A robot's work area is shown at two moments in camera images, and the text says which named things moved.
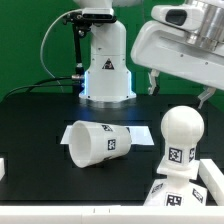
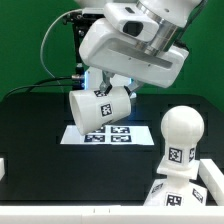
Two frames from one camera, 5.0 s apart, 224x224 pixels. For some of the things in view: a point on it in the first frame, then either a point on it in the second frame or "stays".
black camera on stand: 82,21 stays
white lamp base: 176,189 stays
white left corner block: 2,168 stays
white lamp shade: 92,143 -> 94,110
